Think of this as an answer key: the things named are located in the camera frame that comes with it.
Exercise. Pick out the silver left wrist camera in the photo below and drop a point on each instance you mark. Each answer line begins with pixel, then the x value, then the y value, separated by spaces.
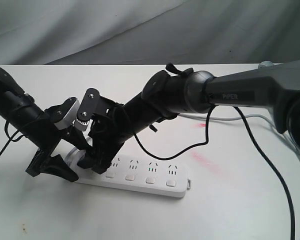
pixel 64 114

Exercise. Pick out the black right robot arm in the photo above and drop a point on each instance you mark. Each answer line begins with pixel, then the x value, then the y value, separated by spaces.
pixel 171 92

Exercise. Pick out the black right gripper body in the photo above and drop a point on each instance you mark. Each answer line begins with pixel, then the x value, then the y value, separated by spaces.
pixel 108 125

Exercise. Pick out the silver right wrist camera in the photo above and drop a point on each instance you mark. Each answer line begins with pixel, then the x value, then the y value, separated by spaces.
pixel 80 124

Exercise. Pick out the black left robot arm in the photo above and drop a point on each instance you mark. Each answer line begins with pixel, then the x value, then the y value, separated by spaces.
pixel 17 107

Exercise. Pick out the white five-outlet power strip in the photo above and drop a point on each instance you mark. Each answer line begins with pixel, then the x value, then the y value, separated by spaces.
pixel 129 173

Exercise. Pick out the grey backdrop cloth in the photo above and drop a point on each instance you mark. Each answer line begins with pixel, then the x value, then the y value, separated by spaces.
pixel 137 32

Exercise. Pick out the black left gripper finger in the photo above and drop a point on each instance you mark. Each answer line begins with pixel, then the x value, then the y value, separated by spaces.
pixel 56 166
pixel 76 138

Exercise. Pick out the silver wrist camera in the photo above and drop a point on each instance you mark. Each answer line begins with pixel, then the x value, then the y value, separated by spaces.
pixel 80 124
pixel 64 114

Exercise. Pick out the grey power plug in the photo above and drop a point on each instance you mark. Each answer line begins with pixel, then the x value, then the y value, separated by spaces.
pixel 265 64

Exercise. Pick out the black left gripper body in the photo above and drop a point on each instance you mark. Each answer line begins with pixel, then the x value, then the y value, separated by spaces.
pixel 46 136

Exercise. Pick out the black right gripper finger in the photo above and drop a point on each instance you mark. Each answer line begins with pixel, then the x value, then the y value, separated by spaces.
pixel 101 167
pixel 85 162

